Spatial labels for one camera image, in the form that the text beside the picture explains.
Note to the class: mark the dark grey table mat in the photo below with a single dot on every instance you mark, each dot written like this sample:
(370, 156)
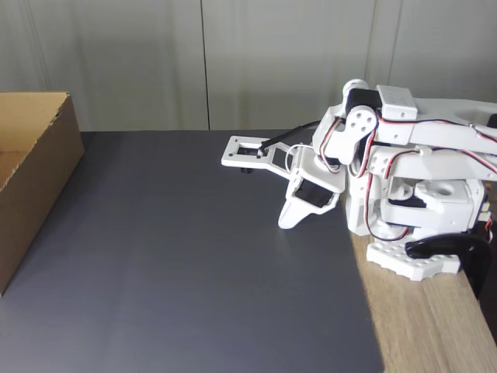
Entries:
(155, 272)

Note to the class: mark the brown cardboard box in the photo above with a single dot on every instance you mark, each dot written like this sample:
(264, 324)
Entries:
(39, 175)

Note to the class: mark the black table clamp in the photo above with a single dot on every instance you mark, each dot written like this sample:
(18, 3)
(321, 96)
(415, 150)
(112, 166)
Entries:
(446, 245)

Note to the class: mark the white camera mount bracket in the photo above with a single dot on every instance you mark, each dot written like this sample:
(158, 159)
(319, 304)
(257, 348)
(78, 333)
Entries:
(232, 158)

